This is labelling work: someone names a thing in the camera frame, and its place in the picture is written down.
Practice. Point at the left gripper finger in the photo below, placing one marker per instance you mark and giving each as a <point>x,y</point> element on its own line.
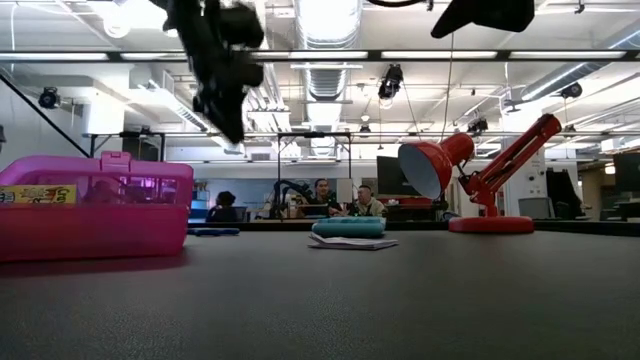
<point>227,115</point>

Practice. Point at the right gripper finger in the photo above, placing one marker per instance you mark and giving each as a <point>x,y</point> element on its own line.
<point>490,12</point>

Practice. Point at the pink plastic pencil box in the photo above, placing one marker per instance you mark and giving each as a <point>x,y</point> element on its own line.
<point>100,235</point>

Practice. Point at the white notepad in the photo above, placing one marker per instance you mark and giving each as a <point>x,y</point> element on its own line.
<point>350,243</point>

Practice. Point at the yellow crayon box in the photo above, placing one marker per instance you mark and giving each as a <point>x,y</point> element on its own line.
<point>37,194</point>

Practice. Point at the black background robot arm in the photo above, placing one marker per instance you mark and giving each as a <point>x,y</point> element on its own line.
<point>282,192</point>

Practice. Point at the person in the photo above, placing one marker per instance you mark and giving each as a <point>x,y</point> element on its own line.
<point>322,192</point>
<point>367,202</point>
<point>224,205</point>

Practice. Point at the black ceiling spotlight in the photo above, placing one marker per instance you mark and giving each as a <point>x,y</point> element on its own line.
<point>390,84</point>
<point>48,98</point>
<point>571,90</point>

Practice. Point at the teal calculator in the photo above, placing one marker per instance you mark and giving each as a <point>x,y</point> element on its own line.
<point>350,229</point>

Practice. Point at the black background monitor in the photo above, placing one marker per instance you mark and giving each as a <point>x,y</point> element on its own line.
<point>392,175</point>

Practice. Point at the red desk lamp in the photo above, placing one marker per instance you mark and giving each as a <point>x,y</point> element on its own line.
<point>492,225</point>

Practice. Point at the silver ceiling duct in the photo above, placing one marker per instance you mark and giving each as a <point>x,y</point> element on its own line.
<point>325,80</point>

